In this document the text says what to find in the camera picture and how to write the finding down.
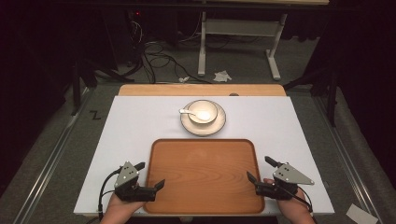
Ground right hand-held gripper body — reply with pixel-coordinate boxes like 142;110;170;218
255;162;316;201

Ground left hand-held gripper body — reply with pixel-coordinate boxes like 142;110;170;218
113;161;157;203

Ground person's left hand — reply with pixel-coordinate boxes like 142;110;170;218
100;192;146;224

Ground white table mat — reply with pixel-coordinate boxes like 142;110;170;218
73;95;335;217

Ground wooden tray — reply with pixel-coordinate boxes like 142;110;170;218
143;138;266;216

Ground cream plate with dark rim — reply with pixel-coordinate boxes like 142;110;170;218
179;100;227;137

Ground white ceramic spoon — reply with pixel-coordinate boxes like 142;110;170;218
178;108;212;122

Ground flat white paper sheet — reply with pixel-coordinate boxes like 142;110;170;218
346;203;379;224

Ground cream bowl with dark rim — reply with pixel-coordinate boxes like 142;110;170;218
187;99;219;126

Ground wooden table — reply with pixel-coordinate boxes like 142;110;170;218
118;83;288;97

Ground black stand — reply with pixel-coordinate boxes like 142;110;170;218
69;59;134;116
283;66;340;127

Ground large crumpled white paper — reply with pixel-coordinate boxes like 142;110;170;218
213;70;233;83

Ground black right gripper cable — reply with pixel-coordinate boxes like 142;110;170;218
281;185;314;214

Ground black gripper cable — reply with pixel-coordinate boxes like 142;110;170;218
98;169;123;222
281;185;314;214

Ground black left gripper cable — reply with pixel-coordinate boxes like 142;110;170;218
98;169;123;222

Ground metal floor rail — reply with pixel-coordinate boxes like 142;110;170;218
12;88;94;224
312;96;384;224

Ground black floor cables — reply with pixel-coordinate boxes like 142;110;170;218
125;18;213;85

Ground white metal desk frame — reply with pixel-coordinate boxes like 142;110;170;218
197;10;289;81

